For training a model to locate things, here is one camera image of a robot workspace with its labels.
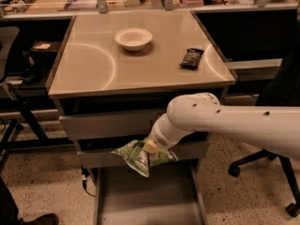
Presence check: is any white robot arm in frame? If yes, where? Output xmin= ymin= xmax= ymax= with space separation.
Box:
xmin=144 ymin=93 xmax=300 ymax=160

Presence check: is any black box with label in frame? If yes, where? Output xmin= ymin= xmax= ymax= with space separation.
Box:
xmin=30 ymin=40 xmax=61 ymax=63

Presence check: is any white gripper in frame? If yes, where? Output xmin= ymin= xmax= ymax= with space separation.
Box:
xmin=143 ymin=113 xmax=193 ymax=154

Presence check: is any dark snack bar wrapper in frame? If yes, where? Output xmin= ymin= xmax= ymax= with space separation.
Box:
xmin=180 ymin=48 xmax=204 ymax=69

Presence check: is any grey drawer cabinet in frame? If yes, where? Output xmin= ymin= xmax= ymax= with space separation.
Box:
xmin=45 ymin=9 xmax=237 ymax=225

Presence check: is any black cable under cabinet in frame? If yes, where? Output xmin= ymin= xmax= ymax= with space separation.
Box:
xmin=81 ymin=166 xmax=97 ymax=199

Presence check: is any grey open bottom drawer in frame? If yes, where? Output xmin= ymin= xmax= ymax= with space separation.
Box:
xmin=94 ymin=162 xmax=208 ymax=225

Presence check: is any grey top drawer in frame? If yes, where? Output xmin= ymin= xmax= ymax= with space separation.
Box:
xmin=59 ymin=109 xmax=166 ymax=140

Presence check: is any black office chair right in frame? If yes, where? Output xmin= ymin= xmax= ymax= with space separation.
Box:
xmin=229 ymin=10 xmax=300 ymax=218

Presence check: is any grey middle drawer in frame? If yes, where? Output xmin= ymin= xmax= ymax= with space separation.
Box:
xmin=77 ymin=141 xmax=209 ymax=169

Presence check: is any green jalapeno chip bag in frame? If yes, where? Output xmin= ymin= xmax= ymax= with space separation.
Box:
xmin=112 ymin=140 xmax=178 ymax=177

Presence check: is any white ceramic bowl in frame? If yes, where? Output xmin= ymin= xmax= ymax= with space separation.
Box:
xmin=114 ymin=28 xmax=153 ymax=52

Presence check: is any black coiled tool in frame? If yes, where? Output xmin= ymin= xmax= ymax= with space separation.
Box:
xmin=12 ymin=0 xmax=37 ymax=12

